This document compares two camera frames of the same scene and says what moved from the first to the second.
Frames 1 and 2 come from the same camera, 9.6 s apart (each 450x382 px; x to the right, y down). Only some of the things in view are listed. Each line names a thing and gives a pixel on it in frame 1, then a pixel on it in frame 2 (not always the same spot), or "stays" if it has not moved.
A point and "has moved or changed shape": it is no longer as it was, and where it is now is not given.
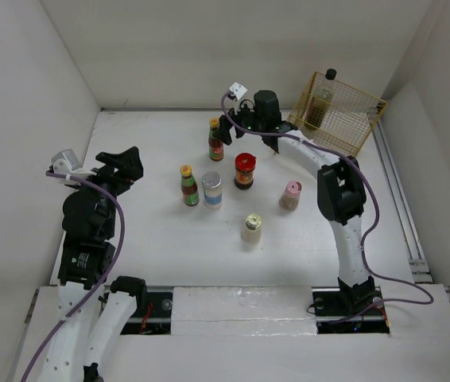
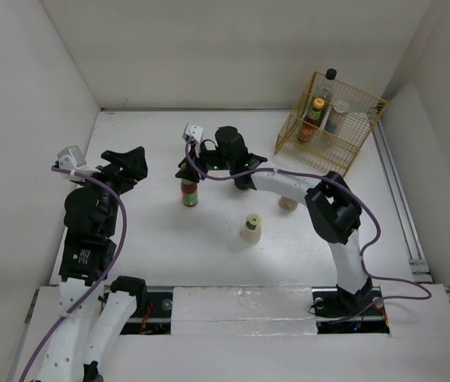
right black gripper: [223, 132] -> [186, 172]
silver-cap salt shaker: [212, 189] -> [338, 114]
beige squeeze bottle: [251, 234] stays
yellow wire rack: [335, 113] stays
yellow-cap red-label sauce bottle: [215, 147] has moved or changed shape
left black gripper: [128, 163] stays
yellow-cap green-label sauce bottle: [189, 188] stays
